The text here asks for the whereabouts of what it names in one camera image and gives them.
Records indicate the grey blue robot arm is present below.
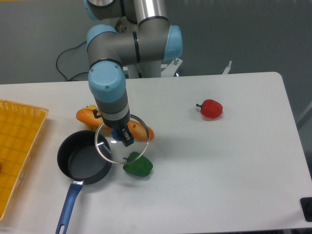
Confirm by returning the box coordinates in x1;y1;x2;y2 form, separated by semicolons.
84;0;183;146

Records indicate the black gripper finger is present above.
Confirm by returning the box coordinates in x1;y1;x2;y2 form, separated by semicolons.
121;128;134;147

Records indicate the yellow plastic basket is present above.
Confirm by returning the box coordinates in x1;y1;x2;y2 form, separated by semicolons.
0;99;49;220

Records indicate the black cable on floor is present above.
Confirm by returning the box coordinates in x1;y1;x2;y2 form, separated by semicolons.
56;40;90;82

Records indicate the glass lid blue knob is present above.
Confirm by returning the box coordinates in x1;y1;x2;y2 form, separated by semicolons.
95;115;150;165

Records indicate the red toy bell pepper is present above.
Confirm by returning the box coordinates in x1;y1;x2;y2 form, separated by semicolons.
196;99;223;119

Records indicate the green toy bell pepper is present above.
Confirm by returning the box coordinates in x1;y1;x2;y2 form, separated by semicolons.
123;152;153;177

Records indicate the toy baguette bread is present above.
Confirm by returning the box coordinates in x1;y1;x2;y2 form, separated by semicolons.
76;108;147;141

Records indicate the black device at table edge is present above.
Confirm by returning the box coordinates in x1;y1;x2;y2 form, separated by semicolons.
300;197;312;222

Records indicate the black saucepan blue handle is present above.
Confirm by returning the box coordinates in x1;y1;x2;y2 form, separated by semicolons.
56;130;112;234

